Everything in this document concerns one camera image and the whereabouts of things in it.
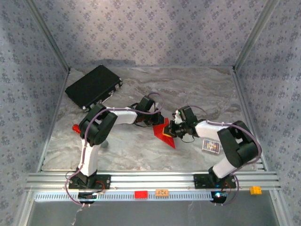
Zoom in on red cloth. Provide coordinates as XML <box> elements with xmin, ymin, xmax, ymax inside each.
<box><xmin>152</xmin><ymin>117</ymin><xmax>176</xmax><ymax>149</ymax></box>

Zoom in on playing card box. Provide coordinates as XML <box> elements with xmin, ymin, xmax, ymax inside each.
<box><xmin>201</xmin><ymin>138</ymin><xmax>221</xmax><ymax>154</ymax></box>

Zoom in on black hard case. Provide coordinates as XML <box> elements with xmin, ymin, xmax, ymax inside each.
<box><xmin>65</xmin><ymin>65</ymin><xmax>123</xmax><ymax>112</ymax></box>

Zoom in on red toy brick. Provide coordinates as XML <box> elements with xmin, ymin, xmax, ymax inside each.
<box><xmin>134</xmin><ymin>190</ymin><xmax>149</xmax><ymax>200</ymax></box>

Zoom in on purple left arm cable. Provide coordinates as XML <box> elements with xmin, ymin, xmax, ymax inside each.
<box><xmin>64</xmin><ymin>92</ymin><xmax>165</xmax><ymax>208</ymax></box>

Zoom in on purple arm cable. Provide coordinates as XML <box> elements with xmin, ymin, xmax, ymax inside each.
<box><xmin>64</xmin><ymin>92</ymin><xmax>165</xmax><ymax>208</ymax></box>
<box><xmin>188</xmin><ymin>105</ymin><xmax>262</xmax><ymax>207</ymax></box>

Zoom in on aluminium mounting rail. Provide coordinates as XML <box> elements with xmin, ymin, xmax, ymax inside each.
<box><xmin>25</xmin><ymin>171</ymin><xmax>282</xmax><ymax>192</ymax></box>

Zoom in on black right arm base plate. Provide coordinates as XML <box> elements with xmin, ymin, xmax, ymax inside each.
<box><xmin>193</xmin><ymin>173</ymin><xmax>237</xmax><ymax>189</ymax></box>

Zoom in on aluminium frame bar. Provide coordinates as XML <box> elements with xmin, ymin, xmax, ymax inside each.
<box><xmin>231</xmin><ymin>67</ymin><xmax>269</xmax><ymax>171</ymax></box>
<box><xmin>37</xmin><ymin>68</ymin><xmax>71</xmax><ymax>172</ymax></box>

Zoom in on slotted grey cable duct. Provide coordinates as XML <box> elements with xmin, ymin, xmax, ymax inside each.
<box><xmin>34</xmin><ymin>191</ymin><xmax>221</xmax><ymax>202</ymax></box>

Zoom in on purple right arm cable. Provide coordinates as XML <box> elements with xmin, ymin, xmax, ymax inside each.
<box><xmin>188</xmin><ymin>105</ymin><xmax>262</xmax><ymax>207</ymax></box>

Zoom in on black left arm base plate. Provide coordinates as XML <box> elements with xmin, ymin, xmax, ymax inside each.
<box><xmin>68</xmin><ymin>174</ymin><xmax>111</xmax><ymax>190</ymax></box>

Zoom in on aluminium frame post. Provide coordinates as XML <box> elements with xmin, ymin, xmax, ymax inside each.
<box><xmin>232</xmin><ymin>0</ymin><xmax>280</xmax><ymax>71</ymax></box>
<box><xmin>24</xmin><ymin>0</ymin><xmax>71</xmax><ymax>71</ymax></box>

